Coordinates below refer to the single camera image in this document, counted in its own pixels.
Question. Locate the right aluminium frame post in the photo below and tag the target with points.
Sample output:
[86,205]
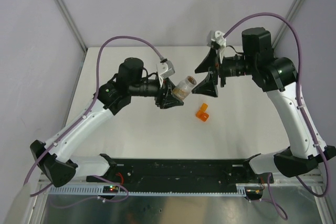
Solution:
[290,16]

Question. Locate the aluminium frame post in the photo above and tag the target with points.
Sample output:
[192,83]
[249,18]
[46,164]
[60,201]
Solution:
[290,16]
[65,13]

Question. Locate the grey slotted cable duct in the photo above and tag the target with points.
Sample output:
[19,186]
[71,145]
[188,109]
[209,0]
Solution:
[237,190]

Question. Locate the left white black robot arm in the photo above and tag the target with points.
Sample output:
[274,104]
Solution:
[55,156]

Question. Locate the clear pill bottle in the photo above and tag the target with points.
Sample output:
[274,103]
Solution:
[182,90]

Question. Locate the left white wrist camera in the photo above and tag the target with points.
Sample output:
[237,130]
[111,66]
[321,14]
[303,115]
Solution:
[165,69]

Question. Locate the aluminium side rail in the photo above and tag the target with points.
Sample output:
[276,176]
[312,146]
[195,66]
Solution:
[319,174]

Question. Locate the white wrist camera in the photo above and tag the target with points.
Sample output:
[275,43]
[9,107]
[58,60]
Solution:
[217,41]
[165,69]

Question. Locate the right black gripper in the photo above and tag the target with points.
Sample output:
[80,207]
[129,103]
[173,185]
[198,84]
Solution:
[213,59]

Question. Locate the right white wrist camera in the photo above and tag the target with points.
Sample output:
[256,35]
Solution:
[217,41]

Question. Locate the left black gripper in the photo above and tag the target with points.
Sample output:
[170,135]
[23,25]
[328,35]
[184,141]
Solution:
[165,101]

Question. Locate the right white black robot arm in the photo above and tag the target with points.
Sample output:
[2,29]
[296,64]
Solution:
[256,56]

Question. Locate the left aluminium frame post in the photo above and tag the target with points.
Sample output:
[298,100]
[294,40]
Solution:
[65,13]

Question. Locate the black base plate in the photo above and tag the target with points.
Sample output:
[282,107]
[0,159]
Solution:
[184,174]

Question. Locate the orange pill organizer box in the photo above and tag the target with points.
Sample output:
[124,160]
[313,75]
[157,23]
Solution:
[201,113]

